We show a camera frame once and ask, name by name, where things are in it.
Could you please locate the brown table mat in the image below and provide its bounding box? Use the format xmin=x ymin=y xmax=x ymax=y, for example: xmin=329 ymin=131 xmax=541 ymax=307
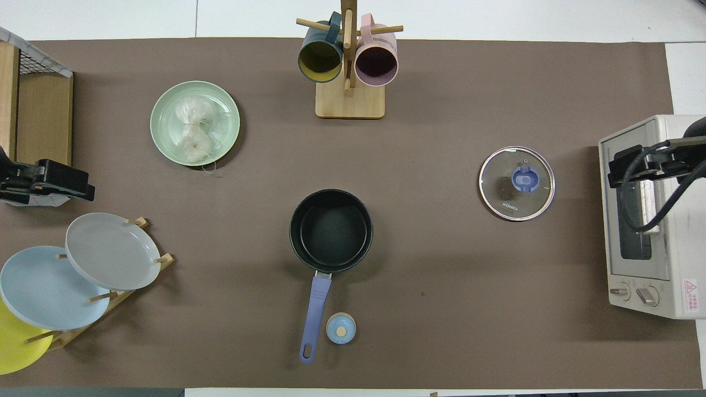
xmin=0 ymin=37 xmax=702 ymax=389

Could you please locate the dark teal mug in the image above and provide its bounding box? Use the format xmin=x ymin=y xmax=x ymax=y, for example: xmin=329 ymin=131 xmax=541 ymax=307
xmin=298 ymin=11 xmax=345 ymax=84

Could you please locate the dark pot with blue handle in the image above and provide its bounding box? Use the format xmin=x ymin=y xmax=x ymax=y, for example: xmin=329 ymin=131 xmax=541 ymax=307
xmin=289 ymin=189 xmax=374 ymax=364

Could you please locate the pink mug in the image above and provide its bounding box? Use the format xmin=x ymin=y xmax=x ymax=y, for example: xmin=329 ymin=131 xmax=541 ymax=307
xmin=354 ymin=13 xmax=399 ymax=88

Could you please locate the light blue plate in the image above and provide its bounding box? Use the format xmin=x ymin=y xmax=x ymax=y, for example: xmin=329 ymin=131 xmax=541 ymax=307
xmin=0 ymin=245 xmax=111 ymax=331

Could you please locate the wooden shelf with wire basket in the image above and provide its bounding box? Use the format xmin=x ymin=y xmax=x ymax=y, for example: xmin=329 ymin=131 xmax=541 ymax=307
xmin=0 ymin=26 xmax=74 ymax=208

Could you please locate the glass pot lid blue knob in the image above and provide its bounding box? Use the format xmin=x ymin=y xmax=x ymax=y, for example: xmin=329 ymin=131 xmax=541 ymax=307
xmin=478 ymin=146 xmax=555 ymax=222

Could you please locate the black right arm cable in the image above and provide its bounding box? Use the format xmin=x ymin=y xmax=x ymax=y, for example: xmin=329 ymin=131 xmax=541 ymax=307
xmin=622 ymin=141 xmax=706 ymax=233

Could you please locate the wooden mug tree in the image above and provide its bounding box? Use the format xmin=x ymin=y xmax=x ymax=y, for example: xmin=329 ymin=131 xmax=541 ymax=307
xmin=296 ymin=0 xmax=404 ymax=120

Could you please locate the white toaster oven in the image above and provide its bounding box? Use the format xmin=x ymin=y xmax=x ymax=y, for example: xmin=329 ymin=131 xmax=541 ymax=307
xmin=598 ymin=114 xmax=706 ymax=320

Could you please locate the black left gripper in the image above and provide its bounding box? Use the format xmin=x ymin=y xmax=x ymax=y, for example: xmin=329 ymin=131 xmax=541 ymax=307
xmin=0 ymin=146 xmax=95 ymax=206

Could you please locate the grey plate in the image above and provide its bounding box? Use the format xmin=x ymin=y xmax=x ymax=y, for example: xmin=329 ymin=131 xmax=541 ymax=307
xmin=65 ymin=212 xmax=162 ymax=291

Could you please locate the wooden plate rack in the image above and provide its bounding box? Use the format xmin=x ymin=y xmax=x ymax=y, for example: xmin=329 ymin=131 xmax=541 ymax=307
xmin=22 ymin=217 xmax=175 ymax=351

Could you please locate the yellow plate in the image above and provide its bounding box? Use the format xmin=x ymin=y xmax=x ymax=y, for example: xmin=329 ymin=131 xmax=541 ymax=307
xmin=0 ymin=298 xmax=54 ymax=375

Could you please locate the vermicelli bundle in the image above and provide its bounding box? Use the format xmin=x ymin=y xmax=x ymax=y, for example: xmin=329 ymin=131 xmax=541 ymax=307
xmin=175 ymin=96 xmax=232 ymax=173

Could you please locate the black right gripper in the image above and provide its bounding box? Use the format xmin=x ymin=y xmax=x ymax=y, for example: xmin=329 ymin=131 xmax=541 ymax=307
xmin=608 ymin=137 xmax=706 ymax=189

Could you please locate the pale green plate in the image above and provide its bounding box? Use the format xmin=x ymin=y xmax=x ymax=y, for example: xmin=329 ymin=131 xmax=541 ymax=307
xmin=150 ymin=81 xmax=241 ymax=167

